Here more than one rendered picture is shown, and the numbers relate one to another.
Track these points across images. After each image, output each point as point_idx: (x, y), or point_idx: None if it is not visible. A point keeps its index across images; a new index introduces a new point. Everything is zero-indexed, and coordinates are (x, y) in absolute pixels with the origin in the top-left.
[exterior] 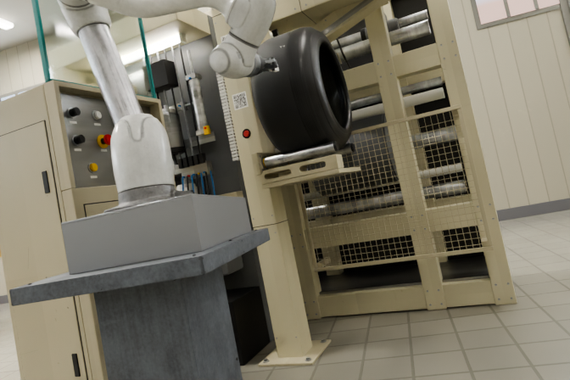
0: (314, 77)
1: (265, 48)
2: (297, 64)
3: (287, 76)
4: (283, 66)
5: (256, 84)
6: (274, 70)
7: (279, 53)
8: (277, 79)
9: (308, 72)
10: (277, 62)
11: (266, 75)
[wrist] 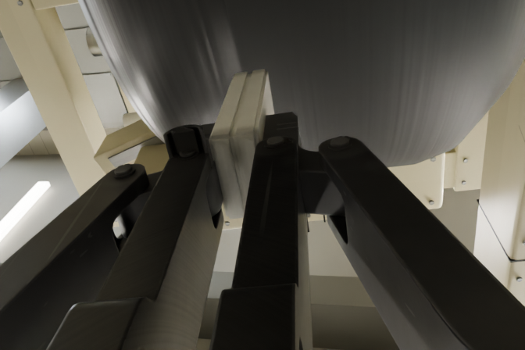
0: None
1: (401, 157)
2: (172, 73)
3: (239, 1)
4: (269, 72)
5: None
6: (233, 102)
7: (307, 140)
8: None
9: (101, 7)
10: (313, 100)
11: (403, 33)
